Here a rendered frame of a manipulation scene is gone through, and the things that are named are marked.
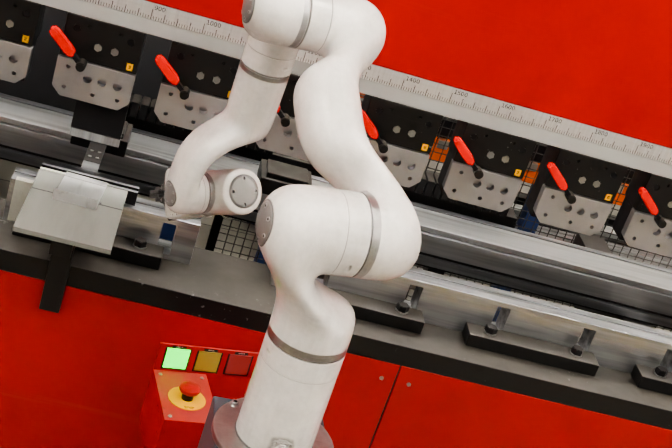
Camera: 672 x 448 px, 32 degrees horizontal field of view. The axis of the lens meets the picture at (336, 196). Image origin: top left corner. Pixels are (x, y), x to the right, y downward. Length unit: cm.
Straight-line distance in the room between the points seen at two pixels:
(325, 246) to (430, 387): 98
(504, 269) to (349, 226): 126
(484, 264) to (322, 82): 116
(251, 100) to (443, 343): 76
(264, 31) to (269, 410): 57
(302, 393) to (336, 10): 58
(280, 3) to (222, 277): 83
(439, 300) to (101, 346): 71
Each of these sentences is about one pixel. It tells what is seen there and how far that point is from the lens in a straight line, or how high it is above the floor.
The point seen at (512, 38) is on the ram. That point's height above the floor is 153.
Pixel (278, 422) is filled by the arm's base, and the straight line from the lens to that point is 172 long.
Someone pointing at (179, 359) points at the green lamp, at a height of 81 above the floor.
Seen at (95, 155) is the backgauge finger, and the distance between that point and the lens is 253.
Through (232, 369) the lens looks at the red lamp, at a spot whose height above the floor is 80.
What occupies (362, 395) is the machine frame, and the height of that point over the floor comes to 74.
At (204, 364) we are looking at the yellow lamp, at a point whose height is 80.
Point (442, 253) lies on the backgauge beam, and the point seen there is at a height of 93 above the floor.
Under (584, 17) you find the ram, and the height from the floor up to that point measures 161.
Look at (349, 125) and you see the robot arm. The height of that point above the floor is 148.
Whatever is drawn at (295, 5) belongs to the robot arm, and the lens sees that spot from 180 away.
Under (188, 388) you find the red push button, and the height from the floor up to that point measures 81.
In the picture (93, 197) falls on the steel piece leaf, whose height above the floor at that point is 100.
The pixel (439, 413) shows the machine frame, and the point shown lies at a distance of 253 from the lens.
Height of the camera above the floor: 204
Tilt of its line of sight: 23 degrees down
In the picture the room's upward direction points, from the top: 19 degrees clockwise
